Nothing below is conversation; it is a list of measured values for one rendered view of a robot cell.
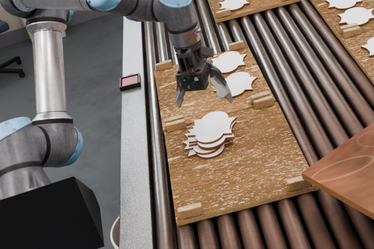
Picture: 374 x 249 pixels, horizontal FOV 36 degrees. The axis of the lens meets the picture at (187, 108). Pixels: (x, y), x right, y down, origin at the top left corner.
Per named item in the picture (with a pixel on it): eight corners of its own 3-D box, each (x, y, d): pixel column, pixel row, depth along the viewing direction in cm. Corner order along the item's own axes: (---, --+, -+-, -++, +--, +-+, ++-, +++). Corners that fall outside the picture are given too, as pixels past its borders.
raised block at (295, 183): (289, 192, 138) (287, 183, 137) (287, 188, 140) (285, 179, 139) (313, 186, 138) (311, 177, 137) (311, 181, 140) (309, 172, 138)
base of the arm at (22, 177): (-12, 212, 143) (-21, 174, 146) (13, 216, 157) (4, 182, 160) (45, 192, 143) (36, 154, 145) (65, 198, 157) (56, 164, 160)
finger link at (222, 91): (228, 112, 152) (202, 90, 150) (232, 100, 157) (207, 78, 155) (236, 106, 150) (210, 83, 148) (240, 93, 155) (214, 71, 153)
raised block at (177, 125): (167, 133, 173) (165, 125, 171) (167, 130, 174) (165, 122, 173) (187, 128, 173) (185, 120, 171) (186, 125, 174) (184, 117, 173)
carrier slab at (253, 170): (177, 227, 140) (176, 222, 139) (165, 135, 175) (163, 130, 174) (319, 190, 139) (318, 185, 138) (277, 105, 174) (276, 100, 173)
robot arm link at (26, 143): (-14, 178, 151) (-25, 130, 155) (28, 175, 162) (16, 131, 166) (15, 161, 145) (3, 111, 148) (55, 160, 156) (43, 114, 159)
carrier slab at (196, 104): (164, 134, 176) (162, 130, 175) (154, 74, 211) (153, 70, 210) (276, 104, 175) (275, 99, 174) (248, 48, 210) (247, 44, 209)
